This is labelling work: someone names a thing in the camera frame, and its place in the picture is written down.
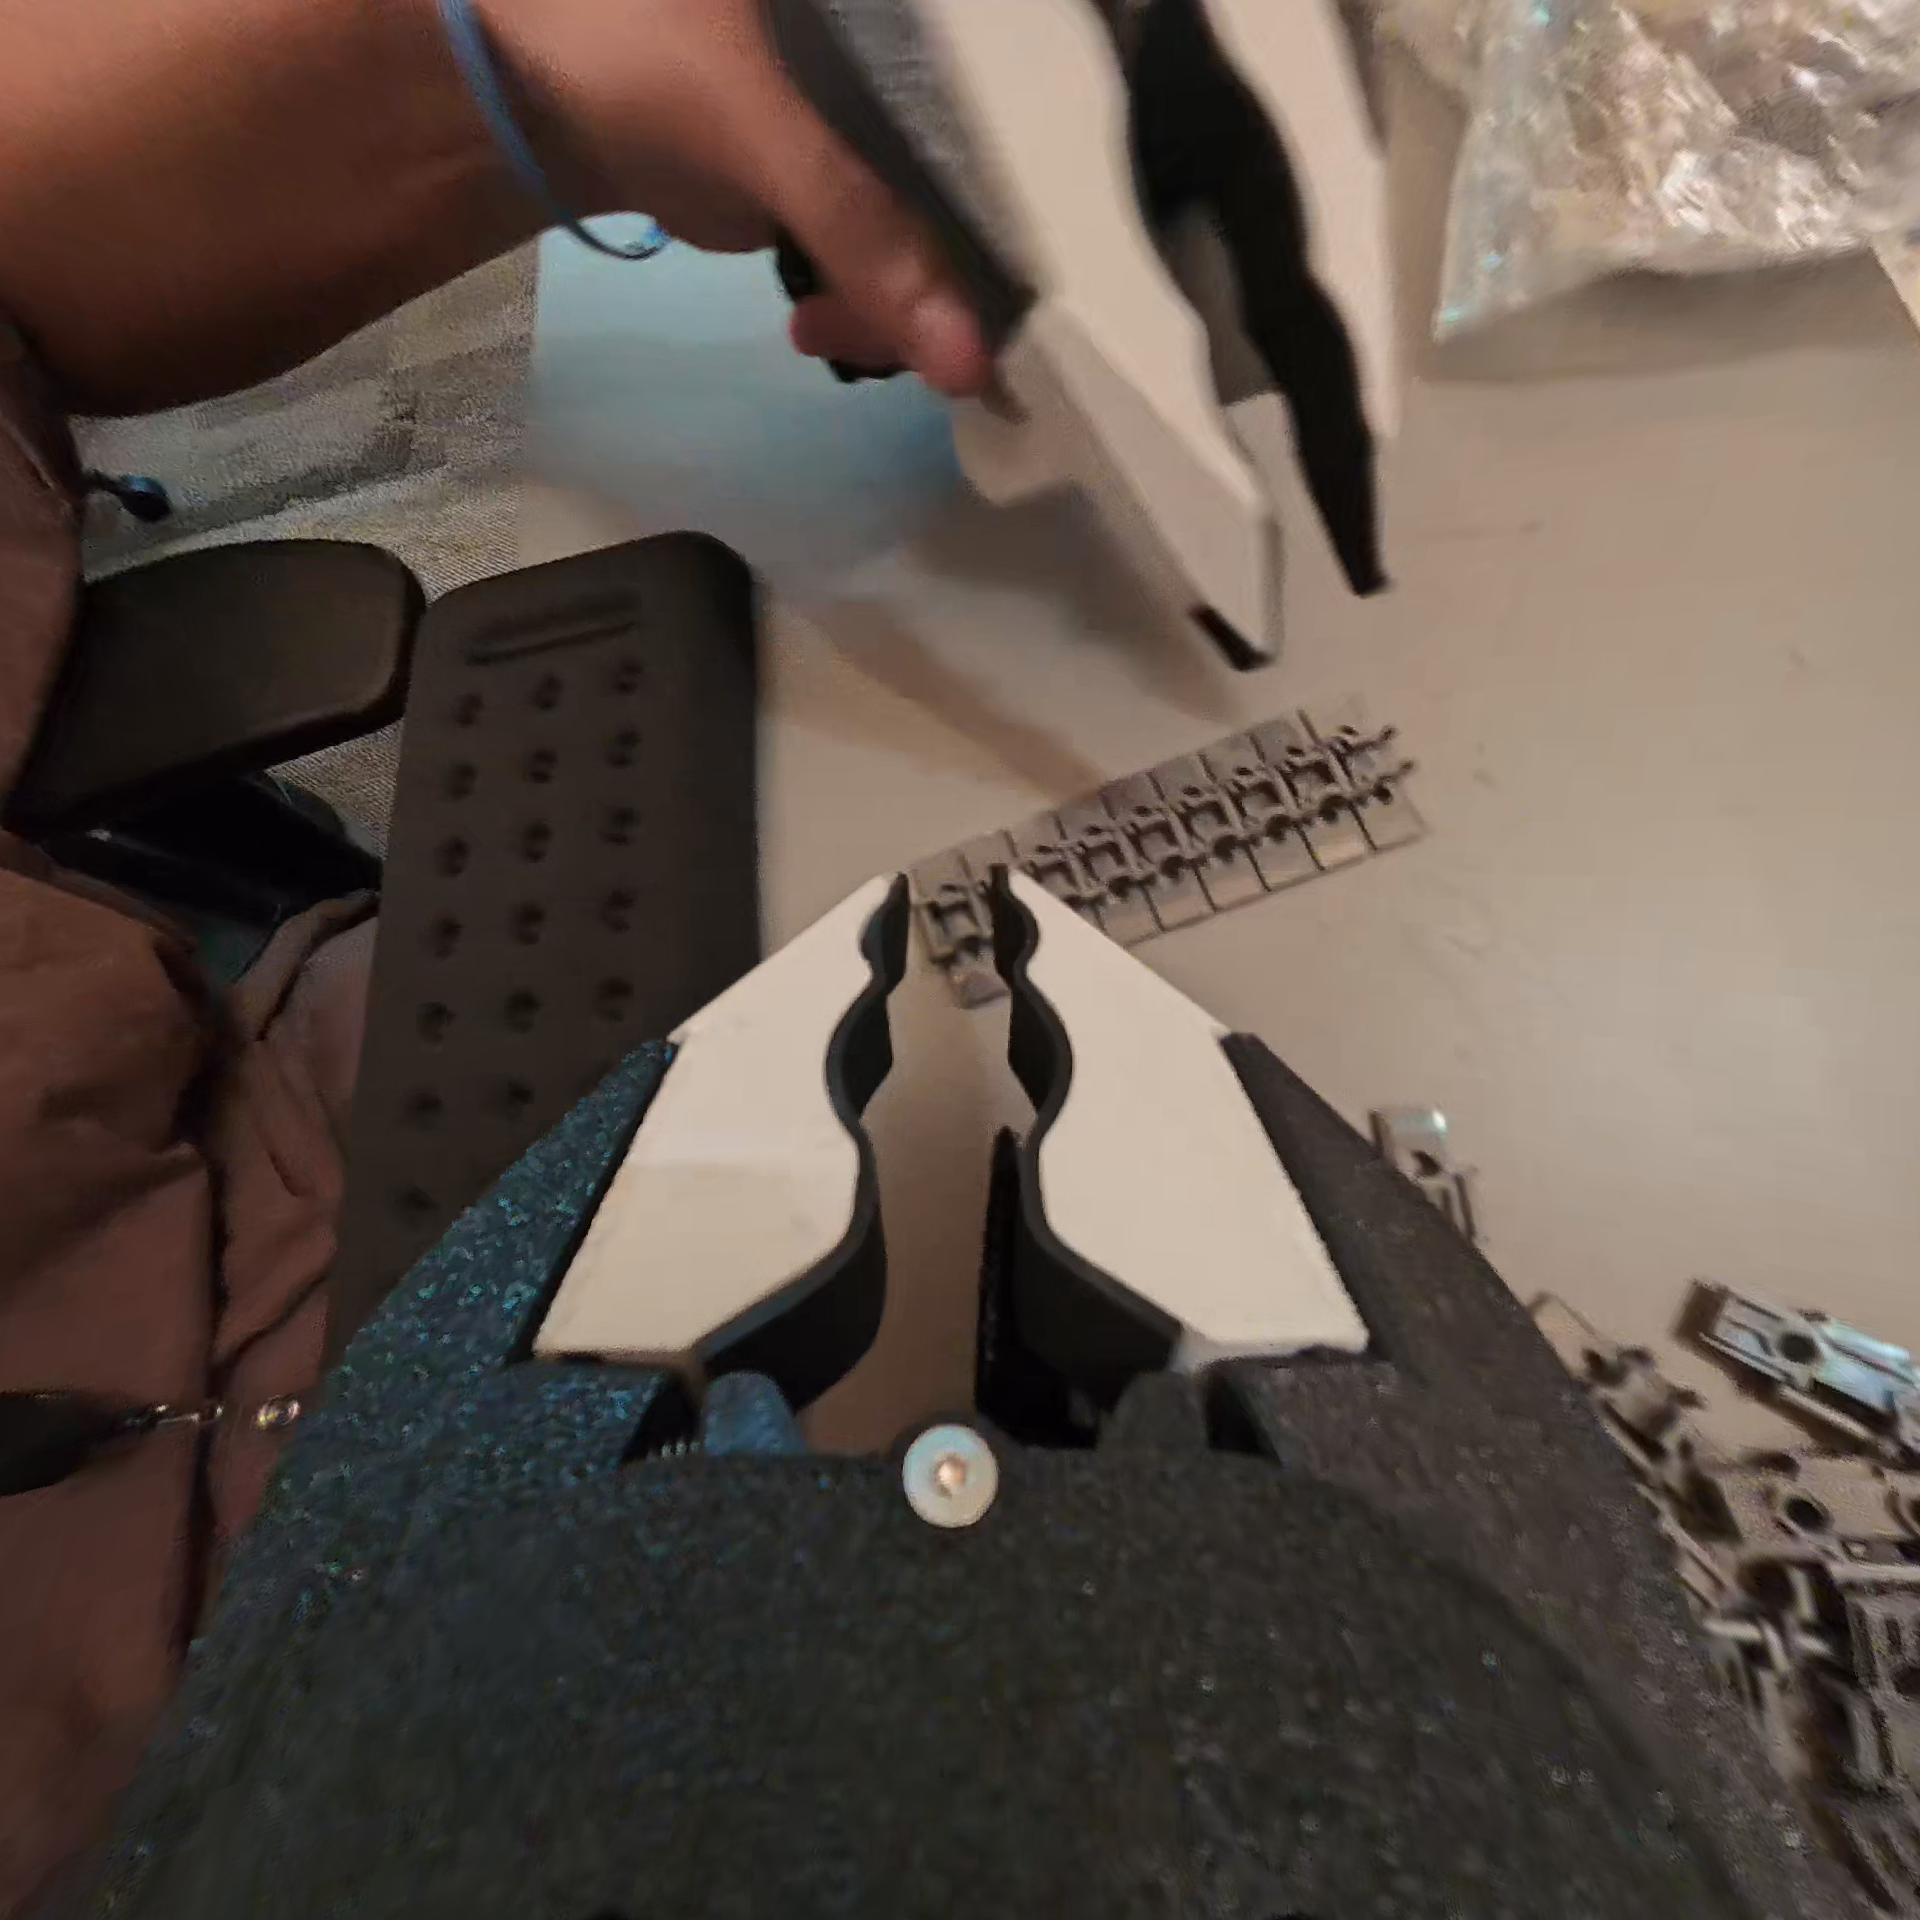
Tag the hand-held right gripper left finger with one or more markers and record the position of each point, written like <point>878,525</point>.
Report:
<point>720,1184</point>

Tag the blue wristband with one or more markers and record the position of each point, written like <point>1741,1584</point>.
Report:
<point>504,129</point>

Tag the crumpled clear plastic bag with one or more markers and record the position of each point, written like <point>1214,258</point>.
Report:
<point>1652,148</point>

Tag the pile of grey track pieces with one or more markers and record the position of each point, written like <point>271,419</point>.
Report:
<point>1769,1469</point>

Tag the person's left forearm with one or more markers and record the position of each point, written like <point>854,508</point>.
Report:
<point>224,181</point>

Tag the black chair armrest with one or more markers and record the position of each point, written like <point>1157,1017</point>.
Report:
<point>212,675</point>

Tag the grey desk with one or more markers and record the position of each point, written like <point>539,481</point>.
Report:
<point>1576,900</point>

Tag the person's left hand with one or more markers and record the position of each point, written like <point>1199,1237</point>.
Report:
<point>676,118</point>

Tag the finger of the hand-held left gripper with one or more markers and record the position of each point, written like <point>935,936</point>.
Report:
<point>1110,388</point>
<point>1336,181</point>

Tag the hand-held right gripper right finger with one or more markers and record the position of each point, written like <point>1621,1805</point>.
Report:
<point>1185,1184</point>

